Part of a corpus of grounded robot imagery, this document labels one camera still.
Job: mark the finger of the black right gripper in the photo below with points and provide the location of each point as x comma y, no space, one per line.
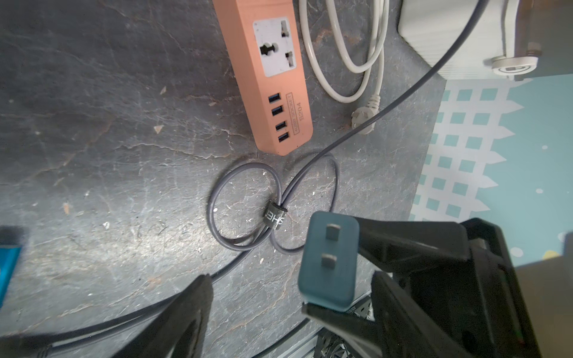
362,336

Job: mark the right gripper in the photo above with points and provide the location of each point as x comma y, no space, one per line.
476,300

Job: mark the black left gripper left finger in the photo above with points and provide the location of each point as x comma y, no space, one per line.
180,330

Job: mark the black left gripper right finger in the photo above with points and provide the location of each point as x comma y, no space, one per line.
404,329

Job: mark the blue mp3 player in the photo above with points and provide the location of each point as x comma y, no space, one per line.
9,255

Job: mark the white storage box brown lid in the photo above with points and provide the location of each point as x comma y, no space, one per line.
515,40

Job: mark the orange power strip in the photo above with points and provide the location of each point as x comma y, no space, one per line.
262,42

